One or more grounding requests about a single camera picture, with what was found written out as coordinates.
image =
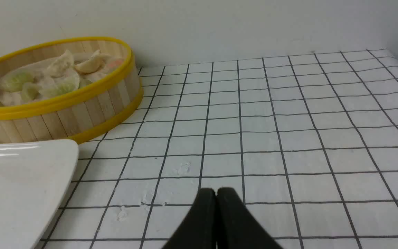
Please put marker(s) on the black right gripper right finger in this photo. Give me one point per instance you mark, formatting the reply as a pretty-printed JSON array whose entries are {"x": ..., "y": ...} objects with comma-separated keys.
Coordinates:
[{"x": 237, "y": 228}]

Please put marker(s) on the pink dumpling at right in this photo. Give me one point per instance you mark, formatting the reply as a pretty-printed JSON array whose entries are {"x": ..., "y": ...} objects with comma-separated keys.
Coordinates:
[{"x": 112, "y": 64}]

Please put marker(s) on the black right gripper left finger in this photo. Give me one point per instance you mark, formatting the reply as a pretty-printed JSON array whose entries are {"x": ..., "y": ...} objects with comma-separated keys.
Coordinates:
[{"x": 196, "y": 231}]

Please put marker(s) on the white square plate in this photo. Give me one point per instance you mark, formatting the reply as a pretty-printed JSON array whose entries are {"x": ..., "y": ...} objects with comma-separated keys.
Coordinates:
[{"x": 34, "y": 178}]

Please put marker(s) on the green dumpling far left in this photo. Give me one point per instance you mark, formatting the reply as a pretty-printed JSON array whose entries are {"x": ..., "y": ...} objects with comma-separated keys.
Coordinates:
[{"x": 14, "y": 82}]

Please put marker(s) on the small green dumpling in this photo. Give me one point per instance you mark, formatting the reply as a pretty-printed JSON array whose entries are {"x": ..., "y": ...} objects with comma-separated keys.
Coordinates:
[{"x": 29, "y": 92}]

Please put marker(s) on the white mesh steamer liner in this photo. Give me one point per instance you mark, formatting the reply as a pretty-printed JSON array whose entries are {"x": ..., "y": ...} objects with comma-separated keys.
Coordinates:
[{"x": 43, "y": 81}]

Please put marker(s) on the white grid tablecloth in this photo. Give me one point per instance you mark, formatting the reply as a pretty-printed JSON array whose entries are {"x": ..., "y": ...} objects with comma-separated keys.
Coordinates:
[{"x": 309, "y": 142}]

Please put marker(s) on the bamboo steamer with yellow rims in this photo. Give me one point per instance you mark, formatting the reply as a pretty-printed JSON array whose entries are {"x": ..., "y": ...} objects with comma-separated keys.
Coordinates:
[{"x": 83, "y": 114}]

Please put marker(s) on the white dumpling at back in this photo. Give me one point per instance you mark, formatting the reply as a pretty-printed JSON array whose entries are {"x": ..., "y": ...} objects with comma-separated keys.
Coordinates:
[{"x": 58, "y": 67}]

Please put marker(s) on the green dumpling centre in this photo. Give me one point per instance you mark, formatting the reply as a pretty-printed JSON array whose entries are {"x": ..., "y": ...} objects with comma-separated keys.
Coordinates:
[{"x": 66, "y": 85}]

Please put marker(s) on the yellow dumpling at back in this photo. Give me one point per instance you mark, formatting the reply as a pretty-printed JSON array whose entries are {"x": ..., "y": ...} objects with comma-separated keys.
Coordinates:
[{"x": 93, "y": 64}]

